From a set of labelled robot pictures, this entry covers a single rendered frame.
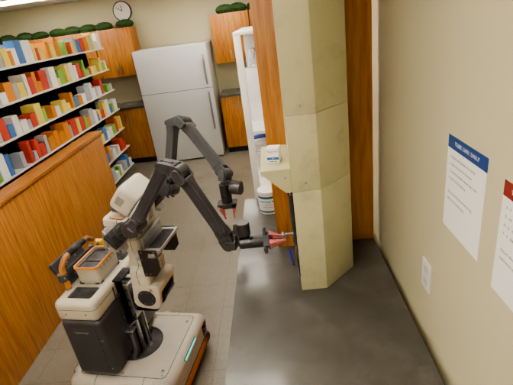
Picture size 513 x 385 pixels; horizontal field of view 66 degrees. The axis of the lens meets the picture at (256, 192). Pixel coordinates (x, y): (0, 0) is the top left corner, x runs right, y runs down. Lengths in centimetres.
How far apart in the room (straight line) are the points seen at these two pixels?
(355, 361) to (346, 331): 14
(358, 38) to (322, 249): 89
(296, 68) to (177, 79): 515
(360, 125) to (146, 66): 505
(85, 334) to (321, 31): 193
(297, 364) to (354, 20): 135
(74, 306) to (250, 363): 115
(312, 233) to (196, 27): 575
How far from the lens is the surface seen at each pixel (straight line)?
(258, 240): 172
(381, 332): 161
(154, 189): 177
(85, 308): 233
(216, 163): 204
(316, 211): 160
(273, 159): 159
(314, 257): 170
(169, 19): 714
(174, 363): 256
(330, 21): 151
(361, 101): 187
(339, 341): 157
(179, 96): 654
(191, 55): 641
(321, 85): 148
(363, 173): 197
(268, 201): 239
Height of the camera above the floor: 205
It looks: 24 degrees down
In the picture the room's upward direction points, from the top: 8 degrees counter-clockwise
